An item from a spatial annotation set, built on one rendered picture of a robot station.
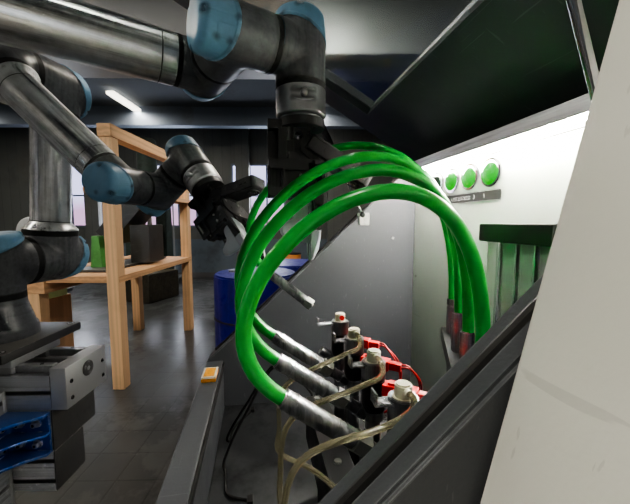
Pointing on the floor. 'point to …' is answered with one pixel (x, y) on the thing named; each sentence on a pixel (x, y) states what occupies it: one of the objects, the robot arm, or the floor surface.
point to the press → (156, 289)
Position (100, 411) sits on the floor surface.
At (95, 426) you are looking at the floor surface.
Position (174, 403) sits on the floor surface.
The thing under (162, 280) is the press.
